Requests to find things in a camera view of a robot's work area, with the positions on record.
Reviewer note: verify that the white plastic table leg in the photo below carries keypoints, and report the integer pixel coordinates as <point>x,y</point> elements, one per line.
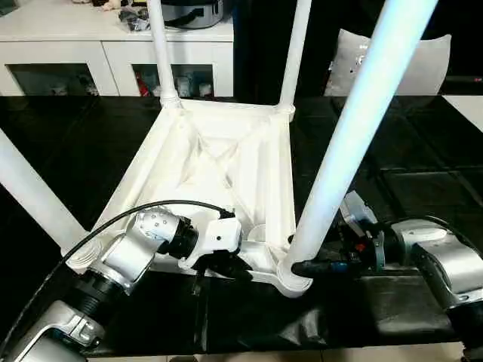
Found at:
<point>355,128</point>
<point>164,53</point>
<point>34,196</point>
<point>294,53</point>

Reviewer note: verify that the black cabinet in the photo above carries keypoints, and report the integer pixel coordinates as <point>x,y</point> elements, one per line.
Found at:
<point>256,45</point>

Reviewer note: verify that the white plastic table top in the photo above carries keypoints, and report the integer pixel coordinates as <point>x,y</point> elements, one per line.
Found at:
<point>219,166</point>

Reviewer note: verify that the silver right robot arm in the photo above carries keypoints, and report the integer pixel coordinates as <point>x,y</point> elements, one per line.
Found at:
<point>445,260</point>

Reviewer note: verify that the dark gear on cabinet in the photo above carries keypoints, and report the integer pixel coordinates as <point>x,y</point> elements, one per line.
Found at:
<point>181,11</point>

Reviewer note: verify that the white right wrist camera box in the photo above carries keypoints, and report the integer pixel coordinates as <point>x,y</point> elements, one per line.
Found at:
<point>358,210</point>

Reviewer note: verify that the grey cushion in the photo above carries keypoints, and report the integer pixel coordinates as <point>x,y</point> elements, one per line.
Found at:
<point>430,68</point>

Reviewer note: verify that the black work mat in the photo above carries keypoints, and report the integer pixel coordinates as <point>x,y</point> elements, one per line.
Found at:
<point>423,151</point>

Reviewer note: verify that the white cabinet with glass doors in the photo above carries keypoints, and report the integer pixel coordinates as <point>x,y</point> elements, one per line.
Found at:
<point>75,45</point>

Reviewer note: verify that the white board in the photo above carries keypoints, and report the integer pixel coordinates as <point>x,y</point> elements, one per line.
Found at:
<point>469,109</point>

